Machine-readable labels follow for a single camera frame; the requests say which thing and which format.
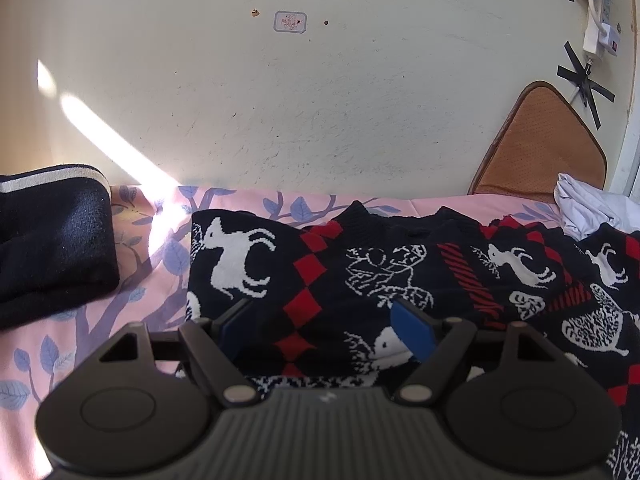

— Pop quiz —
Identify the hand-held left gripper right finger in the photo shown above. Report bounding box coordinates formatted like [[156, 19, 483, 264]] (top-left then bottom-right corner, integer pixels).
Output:
[[390, 299, 553, 407]]

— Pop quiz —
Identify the folded black striped garment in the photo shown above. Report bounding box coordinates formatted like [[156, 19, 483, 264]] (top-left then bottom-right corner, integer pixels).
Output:
[[0, 164, 121, 332]]

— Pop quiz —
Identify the brown woven seat mat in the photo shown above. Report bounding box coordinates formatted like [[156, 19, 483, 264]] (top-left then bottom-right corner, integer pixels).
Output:
[[467, 81, 608, 205]]

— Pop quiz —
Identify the pink tree-print bedsheet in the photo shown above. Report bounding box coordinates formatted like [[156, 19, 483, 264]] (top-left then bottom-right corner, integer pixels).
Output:
[[0, 184, 640, 480]]

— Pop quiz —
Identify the small wall sticker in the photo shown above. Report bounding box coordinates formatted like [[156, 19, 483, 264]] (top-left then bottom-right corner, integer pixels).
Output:
[[274, 10, 307, 35]]

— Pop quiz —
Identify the black patterned knit sweater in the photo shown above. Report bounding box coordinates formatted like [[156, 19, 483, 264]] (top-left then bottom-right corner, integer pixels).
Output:
[[185, 200, 640, 480]]

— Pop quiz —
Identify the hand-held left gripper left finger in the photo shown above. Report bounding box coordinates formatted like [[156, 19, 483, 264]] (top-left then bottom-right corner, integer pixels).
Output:
[[97, 297, 262, 407]]

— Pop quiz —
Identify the crumpled white cloth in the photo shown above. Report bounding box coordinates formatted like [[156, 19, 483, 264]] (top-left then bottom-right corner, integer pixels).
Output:
[[554, 173, 640, 242]]

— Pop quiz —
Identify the white window frame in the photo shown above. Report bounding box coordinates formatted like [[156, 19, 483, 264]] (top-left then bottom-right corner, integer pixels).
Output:
[[606, 0, 640, 197]]

